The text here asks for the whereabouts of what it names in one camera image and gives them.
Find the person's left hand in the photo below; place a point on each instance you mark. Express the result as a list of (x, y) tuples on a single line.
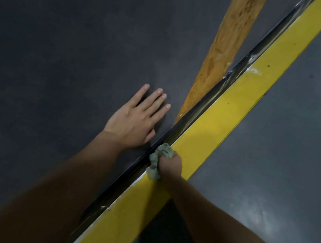
[(130, 123)]

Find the person's right hand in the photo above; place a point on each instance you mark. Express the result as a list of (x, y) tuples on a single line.
[(171, 167)]

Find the person's left little finger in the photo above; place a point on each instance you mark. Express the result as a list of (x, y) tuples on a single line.
[(138, 94)]

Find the person's right fingers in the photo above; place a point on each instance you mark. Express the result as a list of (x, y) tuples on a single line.
[(175, 158)]

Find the person's left thumb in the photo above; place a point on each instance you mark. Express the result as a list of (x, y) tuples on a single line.
[(150, 136)]

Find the person's left middle finger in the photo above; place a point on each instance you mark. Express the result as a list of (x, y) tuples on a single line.
[(155, 104)]

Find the green cleaning cloth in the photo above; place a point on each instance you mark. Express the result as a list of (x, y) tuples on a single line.
[(156, 161)]

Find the person's right forearm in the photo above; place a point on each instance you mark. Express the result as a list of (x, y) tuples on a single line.
[(217, 230)]

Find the person's left forearm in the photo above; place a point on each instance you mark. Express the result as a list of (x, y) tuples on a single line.
[(54, 194)]

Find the yellow painted beam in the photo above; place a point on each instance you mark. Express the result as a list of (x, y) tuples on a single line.
[(237, 105)]

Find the wooden plank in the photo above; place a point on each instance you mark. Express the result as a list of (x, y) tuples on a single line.
[(230, 41)]

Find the black metal rail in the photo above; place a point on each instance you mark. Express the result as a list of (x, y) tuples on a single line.
[(209, 95)]

